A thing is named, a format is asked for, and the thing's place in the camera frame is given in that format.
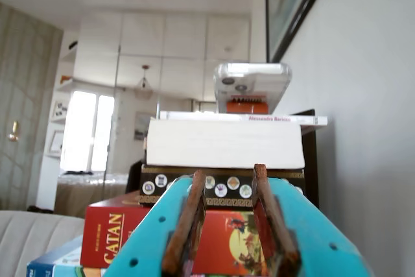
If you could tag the thick white book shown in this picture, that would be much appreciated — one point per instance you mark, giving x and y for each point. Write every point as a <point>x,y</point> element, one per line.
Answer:
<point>227,144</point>

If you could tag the black box with emblems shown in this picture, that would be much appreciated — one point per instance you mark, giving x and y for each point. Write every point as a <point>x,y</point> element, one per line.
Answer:
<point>227,202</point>

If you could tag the white wall shelf unit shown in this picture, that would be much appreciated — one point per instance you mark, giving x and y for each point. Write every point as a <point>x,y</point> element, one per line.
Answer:
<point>68,88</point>

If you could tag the red Catan game box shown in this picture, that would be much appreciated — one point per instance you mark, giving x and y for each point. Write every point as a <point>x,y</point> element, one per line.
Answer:
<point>103,225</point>

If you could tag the phone in clear case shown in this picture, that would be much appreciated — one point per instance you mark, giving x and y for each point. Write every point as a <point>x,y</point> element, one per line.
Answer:
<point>253,79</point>

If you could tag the beige sofa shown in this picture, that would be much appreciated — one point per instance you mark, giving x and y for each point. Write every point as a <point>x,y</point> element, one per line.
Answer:
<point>32,238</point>

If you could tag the dark framed wall picture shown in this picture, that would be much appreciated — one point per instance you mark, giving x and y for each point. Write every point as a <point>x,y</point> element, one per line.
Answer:
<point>291,4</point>

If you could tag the white cupboard doors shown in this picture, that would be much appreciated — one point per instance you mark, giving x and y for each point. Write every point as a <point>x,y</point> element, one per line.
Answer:
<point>184,37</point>

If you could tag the thin metal pole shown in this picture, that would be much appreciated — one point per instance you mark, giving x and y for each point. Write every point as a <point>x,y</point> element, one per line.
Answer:
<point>116,69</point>

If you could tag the bright window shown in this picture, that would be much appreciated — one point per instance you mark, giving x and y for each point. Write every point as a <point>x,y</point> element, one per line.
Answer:
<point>81,127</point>

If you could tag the blue game box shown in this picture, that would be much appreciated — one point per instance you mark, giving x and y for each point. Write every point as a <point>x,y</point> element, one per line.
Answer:
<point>45,265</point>

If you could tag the gold wall ornament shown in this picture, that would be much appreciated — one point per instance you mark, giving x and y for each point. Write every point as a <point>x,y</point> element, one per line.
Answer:
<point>14,131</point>

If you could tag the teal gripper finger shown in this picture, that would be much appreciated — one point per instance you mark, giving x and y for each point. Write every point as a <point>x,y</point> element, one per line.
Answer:
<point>314,244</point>
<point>149,244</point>

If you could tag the thin white Baricco book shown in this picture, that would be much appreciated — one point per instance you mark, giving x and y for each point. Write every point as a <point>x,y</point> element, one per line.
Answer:
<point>201,115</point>

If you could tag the dark wooden furniture panel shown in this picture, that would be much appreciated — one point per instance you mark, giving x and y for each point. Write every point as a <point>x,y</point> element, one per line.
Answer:
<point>311,160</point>

